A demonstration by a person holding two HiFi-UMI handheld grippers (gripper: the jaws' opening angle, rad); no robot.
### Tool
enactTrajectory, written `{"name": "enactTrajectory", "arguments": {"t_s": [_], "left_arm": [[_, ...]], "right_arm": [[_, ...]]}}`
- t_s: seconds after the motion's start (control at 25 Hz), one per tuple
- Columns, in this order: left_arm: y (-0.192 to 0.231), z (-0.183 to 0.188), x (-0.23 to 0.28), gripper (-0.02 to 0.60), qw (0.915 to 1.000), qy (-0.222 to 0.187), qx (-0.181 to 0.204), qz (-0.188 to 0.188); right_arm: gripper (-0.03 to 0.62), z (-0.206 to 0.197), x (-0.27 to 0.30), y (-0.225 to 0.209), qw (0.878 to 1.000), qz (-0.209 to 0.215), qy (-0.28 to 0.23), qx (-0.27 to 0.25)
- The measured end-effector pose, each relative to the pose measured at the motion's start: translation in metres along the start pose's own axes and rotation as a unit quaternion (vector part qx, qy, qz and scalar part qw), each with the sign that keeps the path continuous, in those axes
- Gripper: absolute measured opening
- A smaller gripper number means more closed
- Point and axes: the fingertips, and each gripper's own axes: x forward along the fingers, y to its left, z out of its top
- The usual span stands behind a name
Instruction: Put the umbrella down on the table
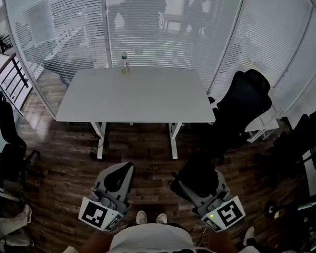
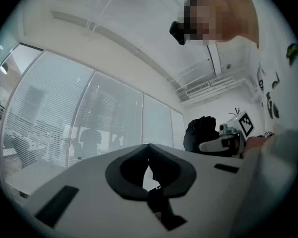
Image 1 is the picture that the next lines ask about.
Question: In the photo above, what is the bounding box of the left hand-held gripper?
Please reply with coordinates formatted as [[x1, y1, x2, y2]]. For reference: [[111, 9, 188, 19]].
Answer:
[[78, 162, 135, 232]]

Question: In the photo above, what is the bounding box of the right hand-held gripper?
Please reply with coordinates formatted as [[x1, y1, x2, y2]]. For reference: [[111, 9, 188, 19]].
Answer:
[[173, 169, 246, 233]]

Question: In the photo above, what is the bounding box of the person's left forearm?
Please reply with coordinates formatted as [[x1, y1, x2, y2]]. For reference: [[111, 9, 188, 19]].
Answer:
[[80, 230, 114, 253]]

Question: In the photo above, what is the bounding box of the person's right forearm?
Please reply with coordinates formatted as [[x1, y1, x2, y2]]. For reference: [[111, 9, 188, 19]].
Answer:
[[207, 230, 239, 253]]

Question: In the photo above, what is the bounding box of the person's left white shoe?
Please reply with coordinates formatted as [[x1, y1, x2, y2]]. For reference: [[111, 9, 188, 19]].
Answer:
[[135, 210, 148, 225]]

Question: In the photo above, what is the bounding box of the person's white shoe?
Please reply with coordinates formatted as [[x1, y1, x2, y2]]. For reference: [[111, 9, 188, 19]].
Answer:
[[135, 210, 148, 225], [155, 212, 168, 225]]

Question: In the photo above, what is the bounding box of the person's right white shoe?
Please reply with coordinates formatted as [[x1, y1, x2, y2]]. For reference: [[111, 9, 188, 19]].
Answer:
[[155, 212, 168, 225]]

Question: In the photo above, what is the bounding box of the person's white shirt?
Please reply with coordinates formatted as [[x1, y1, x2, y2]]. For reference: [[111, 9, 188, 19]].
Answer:
[[107, 222, 201, 253]]

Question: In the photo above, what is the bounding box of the small white side table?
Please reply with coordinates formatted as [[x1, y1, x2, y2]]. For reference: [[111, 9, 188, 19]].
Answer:
[[244, 113, 280, 143]]

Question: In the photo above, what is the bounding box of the black high-back office chair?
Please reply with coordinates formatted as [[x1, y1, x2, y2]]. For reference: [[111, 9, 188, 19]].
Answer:
[[207, 69, 273, 164]]

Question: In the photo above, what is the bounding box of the black stand equipment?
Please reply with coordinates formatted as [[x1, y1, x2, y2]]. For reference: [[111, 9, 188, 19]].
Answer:
[[264, 184, 316, 253]]

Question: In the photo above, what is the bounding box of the clear plastic drink bottle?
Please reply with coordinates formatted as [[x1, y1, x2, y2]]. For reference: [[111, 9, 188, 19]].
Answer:
[[120, 51, 131, 75]]

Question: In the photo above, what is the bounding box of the black stair railing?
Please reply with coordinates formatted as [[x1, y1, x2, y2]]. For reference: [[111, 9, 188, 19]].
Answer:
[[0, 52, 34, 111]]

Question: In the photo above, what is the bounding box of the black cable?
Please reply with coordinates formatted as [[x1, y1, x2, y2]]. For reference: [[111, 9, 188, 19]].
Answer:
[[88, 122, 107, 160]]

